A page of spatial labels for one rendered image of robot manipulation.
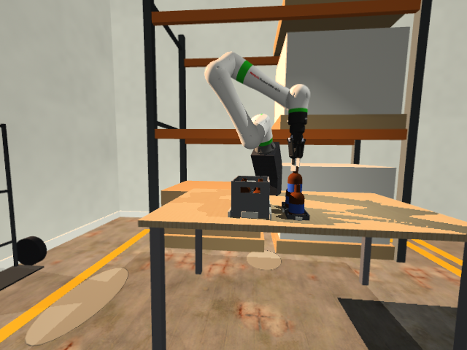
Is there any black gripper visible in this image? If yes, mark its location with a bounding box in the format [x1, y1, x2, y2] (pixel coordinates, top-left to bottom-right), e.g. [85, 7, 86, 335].
[287, 125, 306, 171]

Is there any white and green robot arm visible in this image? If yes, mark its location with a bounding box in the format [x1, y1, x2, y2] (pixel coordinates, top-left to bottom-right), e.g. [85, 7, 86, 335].
[205, 52, 310, 155]

